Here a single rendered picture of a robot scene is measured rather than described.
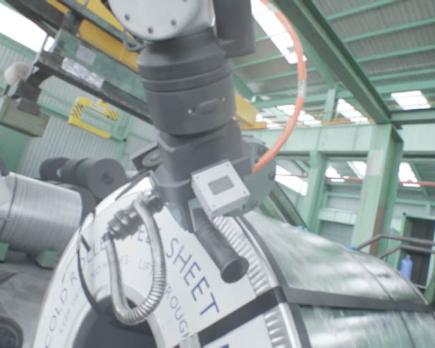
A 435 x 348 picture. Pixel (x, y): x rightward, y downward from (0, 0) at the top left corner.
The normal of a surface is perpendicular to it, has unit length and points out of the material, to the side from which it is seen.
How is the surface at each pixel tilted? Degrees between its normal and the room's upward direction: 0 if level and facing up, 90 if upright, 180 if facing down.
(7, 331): 90
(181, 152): 115
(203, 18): 134
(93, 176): 90
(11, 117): 93
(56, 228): 94
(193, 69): 122
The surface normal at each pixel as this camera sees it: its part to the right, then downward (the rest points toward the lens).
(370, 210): -0.67, -0.31
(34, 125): 0.68, 0.10
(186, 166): 0.47, 0.43
